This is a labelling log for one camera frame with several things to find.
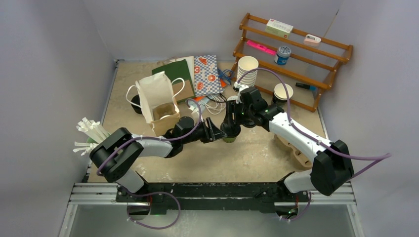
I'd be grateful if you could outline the white paper cup stack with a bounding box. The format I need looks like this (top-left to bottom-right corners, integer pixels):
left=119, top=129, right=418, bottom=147
left=237, top=56, right=259, bottom=86

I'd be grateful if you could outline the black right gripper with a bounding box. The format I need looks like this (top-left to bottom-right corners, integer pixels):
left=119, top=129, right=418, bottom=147
left=224, top=100, right=254, bottom=126

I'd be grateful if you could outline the pink white tape dispenser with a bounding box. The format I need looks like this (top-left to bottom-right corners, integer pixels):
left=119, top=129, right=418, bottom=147
left=303, top=34, right=322, bottom=47

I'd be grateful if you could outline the single black cup lid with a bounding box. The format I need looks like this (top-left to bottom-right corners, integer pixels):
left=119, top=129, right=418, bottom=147
left=220, top=121, right=241, bottom=138

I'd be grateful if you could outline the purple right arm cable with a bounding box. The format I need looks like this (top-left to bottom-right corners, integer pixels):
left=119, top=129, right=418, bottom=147
left=236, top=68, right=392, bottom=179

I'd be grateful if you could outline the white green box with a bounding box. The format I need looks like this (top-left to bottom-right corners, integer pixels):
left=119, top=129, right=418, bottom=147
left=264, top=19, right=293, bottom=39

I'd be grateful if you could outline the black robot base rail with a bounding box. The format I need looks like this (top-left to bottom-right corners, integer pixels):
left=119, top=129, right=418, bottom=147
left=116, top=173, right=309, bottom=217

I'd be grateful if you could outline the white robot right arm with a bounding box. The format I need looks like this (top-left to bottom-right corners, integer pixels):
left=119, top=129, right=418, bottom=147
left=220, top=85, right=354, bottom=201

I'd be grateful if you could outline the pink highlighter pen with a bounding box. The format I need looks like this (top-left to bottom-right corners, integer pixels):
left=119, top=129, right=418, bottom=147
left=246, top=40, right=276, bottom=56

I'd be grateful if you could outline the brown kraft paper bag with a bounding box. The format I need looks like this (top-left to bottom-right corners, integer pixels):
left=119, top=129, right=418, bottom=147
left=126, top=72, right=178, bottom=136

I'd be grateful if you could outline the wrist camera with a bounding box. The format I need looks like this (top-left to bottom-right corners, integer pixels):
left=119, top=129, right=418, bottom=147
left=186, top=98, right=203, bottom=122
left=233, top=82, right=249, bottom=99

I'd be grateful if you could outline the green paper coffee cup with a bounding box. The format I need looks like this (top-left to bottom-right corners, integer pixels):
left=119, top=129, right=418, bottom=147
left=223, top=136, right=237, bottom=143

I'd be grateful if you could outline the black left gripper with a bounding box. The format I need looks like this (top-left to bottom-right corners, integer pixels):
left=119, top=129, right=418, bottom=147
left=181, top=117, right=226, bottom=145

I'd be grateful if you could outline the wooden shelf rack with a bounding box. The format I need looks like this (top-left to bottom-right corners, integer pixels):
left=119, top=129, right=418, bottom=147
left=231, top=12, right=353, bottom=112

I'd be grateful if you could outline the green paper bag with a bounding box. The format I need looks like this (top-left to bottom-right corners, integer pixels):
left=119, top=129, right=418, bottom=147
left=152, top=59, right=196, bottom=102

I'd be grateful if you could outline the black cup with white cup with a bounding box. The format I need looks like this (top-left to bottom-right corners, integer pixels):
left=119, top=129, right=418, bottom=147
left=272, top=83, right=293, bottom=107

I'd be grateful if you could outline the brown pulp cup carrier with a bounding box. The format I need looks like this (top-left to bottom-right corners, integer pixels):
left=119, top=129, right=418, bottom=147
left=152, top=103, right=180, bottom=122

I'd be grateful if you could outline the green cup of stirrers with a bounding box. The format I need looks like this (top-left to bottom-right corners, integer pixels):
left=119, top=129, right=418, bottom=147
left=73, top=117, right=110, bottom=156

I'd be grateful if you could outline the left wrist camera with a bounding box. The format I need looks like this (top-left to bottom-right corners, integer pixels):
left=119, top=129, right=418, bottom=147
left=186, top=98, right=203, bottom=122

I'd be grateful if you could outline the blue lidded jar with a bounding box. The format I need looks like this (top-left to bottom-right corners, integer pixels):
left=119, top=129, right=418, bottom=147
left=274, top=46, right=292, bottom=66

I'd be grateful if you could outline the blue checkered paper bag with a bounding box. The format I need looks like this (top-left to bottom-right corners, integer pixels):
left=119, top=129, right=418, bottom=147
left=185, top=55, right=226, bottom=115

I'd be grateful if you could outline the black blue marker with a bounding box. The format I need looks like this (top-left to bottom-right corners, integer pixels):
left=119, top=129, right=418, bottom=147
left=295, top=82, right=317, bottom=91

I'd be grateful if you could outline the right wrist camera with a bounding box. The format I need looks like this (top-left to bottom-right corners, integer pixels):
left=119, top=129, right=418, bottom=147
left=233, top=82, right=249, bottom=99

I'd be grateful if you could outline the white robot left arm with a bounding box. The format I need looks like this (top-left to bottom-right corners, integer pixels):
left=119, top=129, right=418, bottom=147
left=89, top=117, right=227, bottom=202

